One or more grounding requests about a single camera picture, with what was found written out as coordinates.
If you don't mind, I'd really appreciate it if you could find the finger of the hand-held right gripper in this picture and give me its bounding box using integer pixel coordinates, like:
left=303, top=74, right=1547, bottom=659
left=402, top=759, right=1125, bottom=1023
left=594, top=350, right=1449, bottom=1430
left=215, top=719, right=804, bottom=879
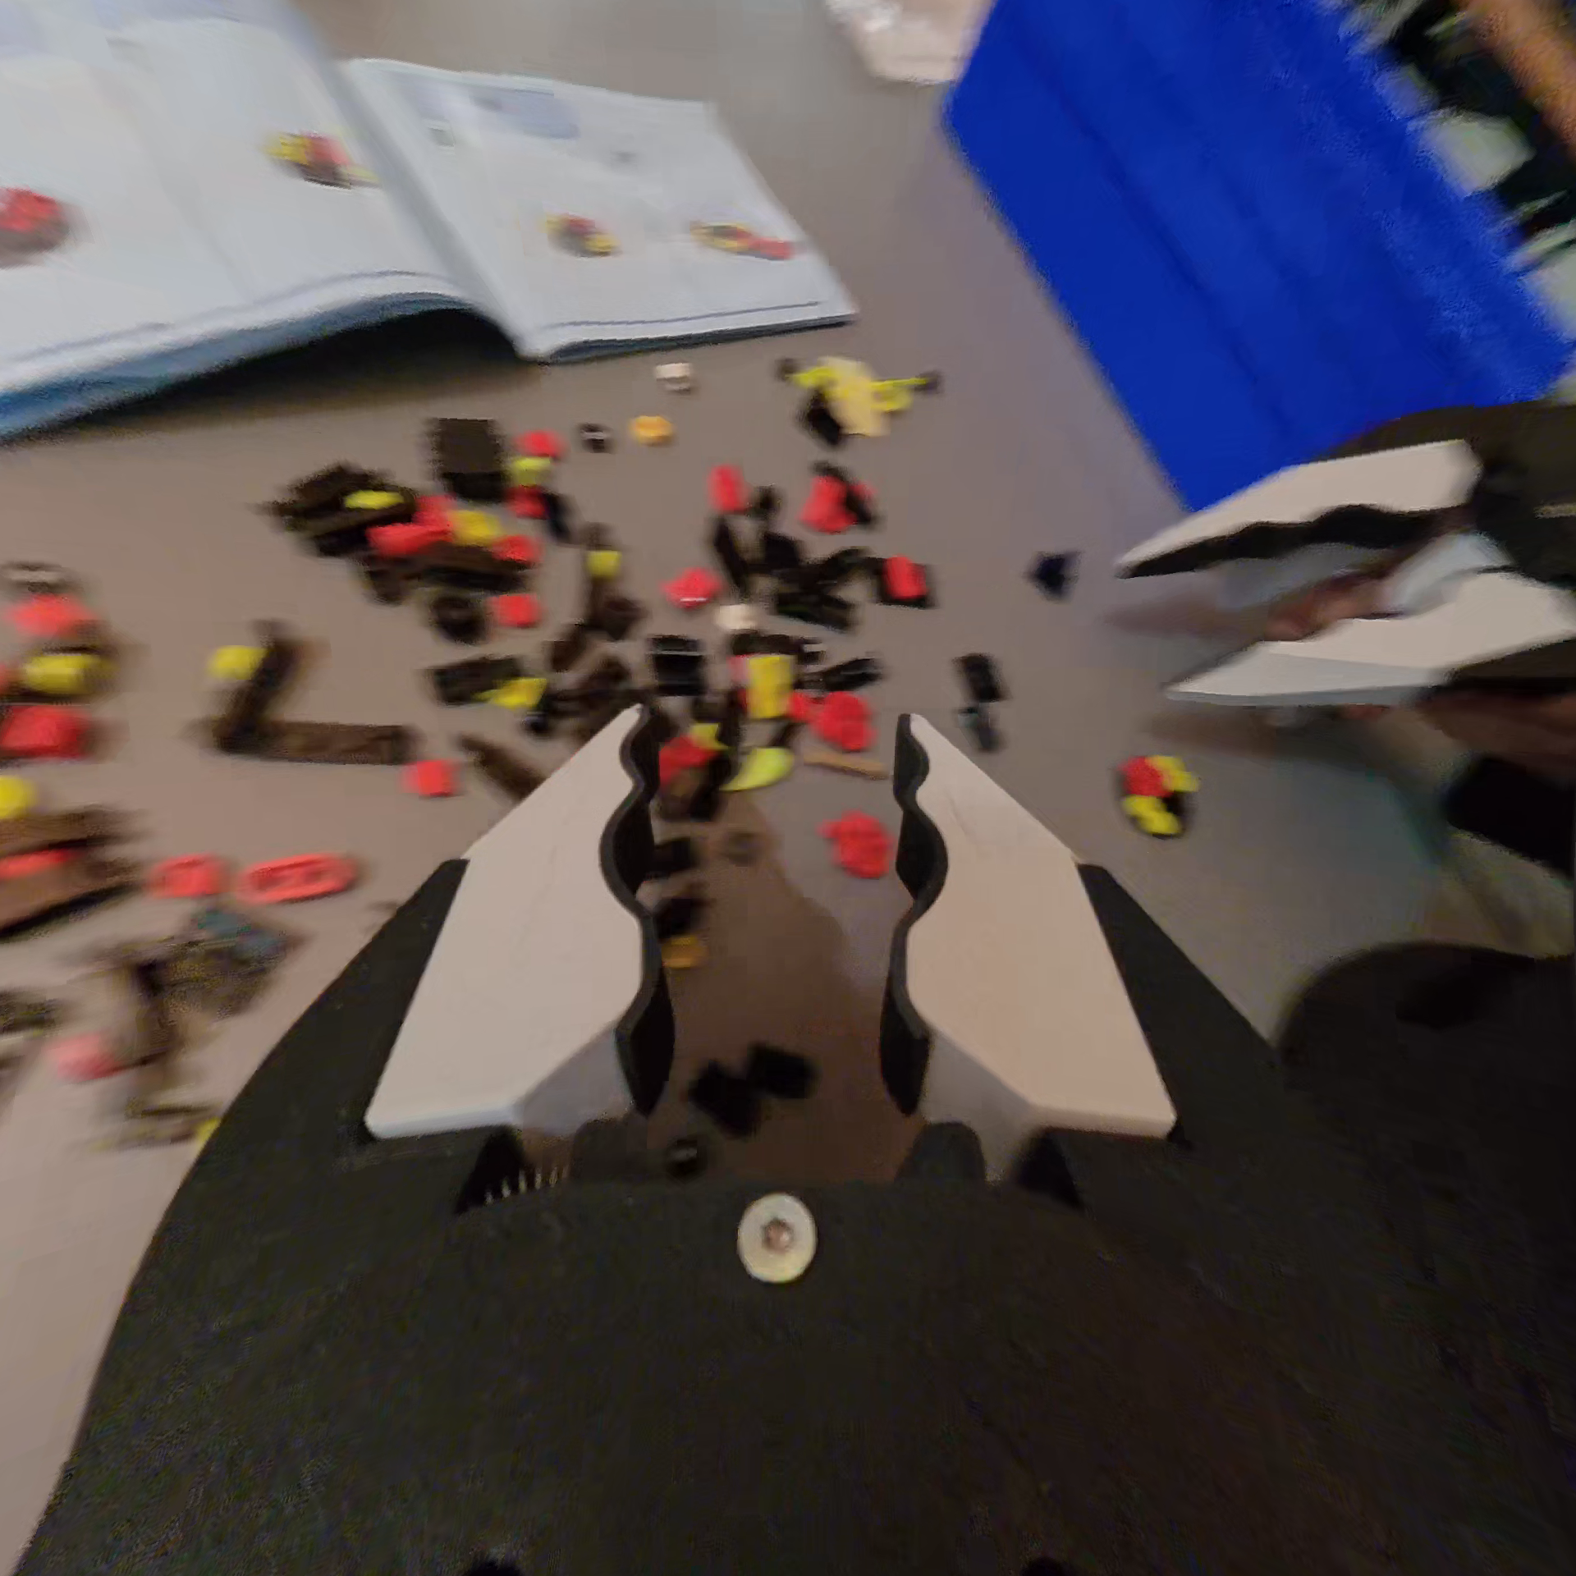
left=1162, top=575, right=1576, bottom=712
left=1111, top=440, right=1489, bottom=584

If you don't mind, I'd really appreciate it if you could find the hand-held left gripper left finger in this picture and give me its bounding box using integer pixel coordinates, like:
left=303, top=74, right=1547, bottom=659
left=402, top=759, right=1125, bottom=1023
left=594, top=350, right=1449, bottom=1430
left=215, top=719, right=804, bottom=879
left=363, top=704, right=680, bottom=1141

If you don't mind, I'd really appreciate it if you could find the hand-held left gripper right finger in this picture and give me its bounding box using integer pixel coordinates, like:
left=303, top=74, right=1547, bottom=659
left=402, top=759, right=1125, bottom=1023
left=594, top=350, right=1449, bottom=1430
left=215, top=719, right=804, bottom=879
left=879, top=712, right=1181, bottom=1147

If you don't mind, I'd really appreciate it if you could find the round black lego assembly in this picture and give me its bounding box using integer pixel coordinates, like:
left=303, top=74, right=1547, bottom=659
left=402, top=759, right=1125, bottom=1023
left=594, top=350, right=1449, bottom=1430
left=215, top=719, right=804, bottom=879
left=1119, top=755, right=1200, bottom=839

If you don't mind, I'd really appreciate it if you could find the pile of lego pieces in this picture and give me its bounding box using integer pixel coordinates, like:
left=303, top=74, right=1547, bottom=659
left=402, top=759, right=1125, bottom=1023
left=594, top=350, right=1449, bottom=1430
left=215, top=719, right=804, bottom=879
left=0, top=357, right=939, bottom=1147

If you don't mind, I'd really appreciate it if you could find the blue plastic bin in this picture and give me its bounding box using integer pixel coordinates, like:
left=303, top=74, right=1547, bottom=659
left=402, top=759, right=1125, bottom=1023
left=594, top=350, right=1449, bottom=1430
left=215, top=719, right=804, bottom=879
left=943, top=0, right=1576, bottom=513

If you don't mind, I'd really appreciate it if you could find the person's black sweater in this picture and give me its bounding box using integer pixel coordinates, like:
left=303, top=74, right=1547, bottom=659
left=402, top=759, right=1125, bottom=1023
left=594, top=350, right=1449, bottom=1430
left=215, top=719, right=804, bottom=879
left=1280, top=942, right=1576, bottom=1357

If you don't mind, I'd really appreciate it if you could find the light blue instruction booklet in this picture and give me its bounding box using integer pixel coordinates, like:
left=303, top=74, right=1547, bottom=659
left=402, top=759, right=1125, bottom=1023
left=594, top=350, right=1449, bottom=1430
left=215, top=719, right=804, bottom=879
left=0, top=0, right=858, bottom=440

